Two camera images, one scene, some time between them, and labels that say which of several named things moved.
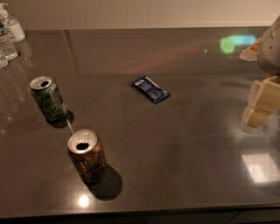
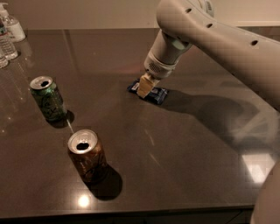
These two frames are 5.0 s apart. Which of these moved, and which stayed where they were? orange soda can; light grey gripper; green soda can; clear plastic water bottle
Moved: light grey gripper
Stayed: clear plastic water bottle; orange soda can; green soda can
